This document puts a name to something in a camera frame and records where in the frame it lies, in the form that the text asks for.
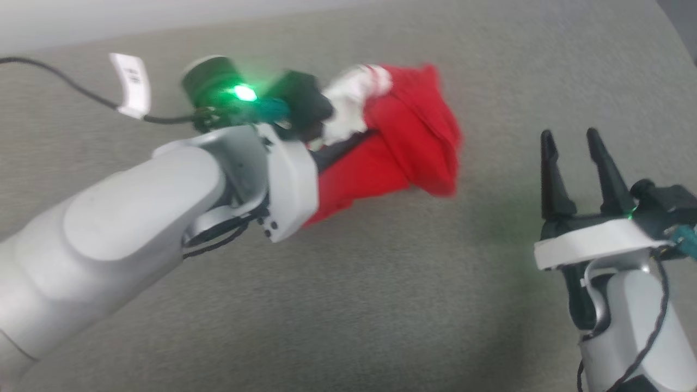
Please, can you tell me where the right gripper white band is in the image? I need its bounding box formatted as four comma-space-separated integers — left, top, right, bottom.
533, 127, 674, 331

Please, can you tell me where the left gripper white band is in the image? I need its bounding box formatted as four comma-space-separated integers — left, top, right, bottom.
255, 124, 377, 243

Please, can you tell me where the red and white garment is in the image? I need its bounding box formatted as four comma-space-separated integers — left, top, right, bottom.
302, 63, 463, 228

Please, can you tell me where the teal left camera connector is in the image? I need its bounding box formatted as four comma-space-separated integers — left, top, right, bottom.
252, 98, 291, 123

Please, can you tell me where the teal camera connector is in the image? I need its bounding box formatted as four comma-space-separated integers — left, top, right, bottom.
671, 225, 697, 258
252, 98, 291, 123

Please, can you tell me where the teal right camera connector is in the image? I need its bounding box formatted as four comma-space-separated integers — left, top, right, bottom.
671, 225, 697, 258

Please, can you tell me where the black left arm cable bundle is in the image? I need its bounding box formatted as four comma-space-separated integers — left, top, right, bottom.
181, 203, 271, 260

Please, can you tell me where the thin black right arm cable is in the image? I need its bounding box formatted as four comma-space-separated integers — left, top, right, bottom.
576, 255, 671, 392

